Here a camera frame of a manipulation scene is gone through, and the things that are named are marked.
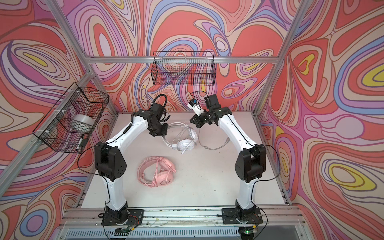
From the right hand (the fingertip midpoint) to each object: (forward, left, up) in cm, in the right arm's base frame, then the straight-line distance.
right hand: (194, 122), depth 86 cm
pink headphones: (-20, +19, -20) cm, 34 cm away
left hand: (-1, +16, -7) cm, 18 cm away
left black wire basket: (-14, +64, +13) cm, 67 cm away
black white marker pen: (-14, +57, +5) cm, 59 cm away
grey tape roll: (-9, +54, +12) cm, 56 cm away
